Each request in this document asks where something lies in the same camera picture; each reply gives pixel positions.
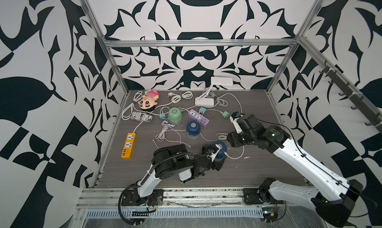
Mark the blue meat grinder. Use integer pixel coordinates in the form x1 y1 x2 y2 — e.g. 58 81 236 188
212 141 227 162
186 121 201 140

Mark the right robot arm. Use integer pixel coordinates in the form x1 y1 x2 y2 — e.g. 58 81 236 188
227 112 363 228

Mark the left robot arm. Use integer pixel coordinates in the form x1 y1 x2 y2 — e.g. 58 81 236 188
117 141 227 226

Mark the green meat grinder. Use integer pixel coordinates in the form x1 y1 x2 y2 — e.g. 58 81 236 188
168 107 183 126

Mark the green charger plug right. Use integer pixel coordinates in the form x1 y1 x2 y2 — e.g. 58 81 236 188
221 111 231 119

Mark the purple power strip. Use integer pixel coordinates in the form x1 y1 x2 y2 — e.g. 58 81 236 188
188 109 210 127

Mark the teal charger plug middle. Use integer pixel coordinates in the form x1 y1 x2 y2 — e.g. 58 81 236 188
199 107 207 114

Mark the teal charger plug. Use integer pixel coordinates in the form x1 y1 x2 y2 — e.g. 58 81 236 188
199 107 207 114
159 113 167 121

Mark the white desk lamp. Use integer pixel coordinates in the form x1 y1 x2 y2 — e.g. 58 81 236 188
195 76 233 108

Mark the teal charger plug left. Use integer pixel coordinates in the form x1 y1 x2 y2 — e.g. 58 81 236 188
159 113 167 121

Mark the yellow power strip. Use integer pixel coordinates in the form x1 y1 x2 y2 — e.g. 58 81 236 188
121 133 136 160

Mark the cartoon head toy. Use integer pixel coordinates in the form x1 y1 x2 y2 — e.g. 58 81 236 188
138 90 159 112

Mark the coiled white power cable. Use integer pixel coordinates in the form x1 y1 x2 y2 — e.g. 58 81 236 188
167 90 194 105

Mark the wall hook rack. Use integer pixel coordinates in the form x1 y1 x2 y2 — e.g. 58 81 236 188
320 61 382 133

